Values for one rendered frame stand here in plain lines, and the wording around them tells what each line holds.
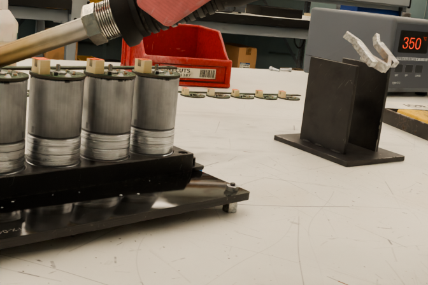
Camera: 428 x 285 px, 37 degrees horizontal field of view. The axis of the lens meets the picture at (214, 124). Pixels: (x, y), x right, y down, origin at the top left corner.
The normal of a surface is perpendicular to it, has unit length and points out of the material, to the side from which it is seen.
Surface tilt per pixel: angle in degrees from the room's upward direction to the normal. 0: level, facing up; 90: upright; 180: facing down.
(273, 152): 0
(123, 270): 0
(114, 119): 90
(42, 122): 90
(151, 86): 90
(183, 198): 0
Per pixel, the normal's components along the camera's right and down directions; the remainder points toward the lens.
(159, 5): -0.15, 0.33
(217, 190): 0.11, -0.97
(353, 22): -0.84, 0.03
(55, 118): 0.25, 0.22
